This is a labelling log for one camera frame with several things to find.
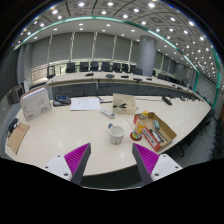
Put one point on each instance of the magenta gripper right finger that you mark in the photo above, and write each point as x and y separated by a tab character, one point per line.
146	161

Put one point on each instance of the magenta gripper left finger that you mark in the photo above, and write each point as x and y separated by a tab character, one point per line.
77	160

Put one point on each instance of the yellow-capped water bottle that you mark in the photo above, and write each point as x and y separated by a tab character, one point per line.
140	122

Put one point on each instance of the black marker pen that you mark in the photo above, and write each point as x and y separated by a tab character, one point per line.
156	136

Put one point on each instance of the open cardboard box red-sided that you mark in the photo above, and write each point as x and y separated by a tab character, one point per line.
153	129

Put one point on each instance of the grey pen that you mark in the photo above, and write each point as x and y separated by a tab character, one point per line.
161	135

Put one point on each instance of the red round coaster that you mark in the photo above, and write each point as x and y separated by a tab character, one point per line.
135	137

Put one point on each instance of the teal eraser block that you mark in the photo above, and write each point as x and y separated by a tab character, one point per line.
156	124

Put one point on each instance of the white speckled mug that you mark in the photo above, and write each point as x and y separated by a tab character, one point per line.
116	134

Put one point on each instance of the white remote control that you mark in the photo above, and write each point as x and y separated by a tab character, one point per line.
107	113

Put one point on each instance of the white paper sheets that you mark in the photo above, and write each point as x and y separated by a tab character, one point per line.
84	104

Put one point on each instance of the beige cardboard box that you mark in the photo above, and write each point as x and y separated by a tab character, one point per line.
124	104

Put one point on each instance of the black desk phone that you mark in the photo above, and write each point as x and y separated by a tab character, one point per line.
61	101

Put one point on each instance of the black table microphone unit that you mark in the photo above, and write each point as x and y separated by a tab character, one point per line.
168	102

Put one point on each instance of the brown envelope red label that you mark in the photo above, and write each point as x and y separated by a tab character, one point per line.
17	136

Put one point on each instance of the white carton box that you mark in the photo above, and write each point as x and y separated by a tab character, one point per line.
35	103

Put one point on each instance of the black device at left edge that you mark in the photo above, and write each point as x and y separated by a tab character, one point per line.
13	125

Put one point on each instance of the long curved conference desk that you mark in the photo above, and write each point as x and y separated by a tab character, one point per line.
106	84

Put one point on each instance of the black office chair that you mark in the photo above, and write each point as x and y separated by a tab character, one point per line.
84	66
94	66
117	67
105	66
70	67

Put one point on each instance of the grey round pillar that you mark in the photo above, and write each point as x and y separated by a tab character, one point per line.
146	54

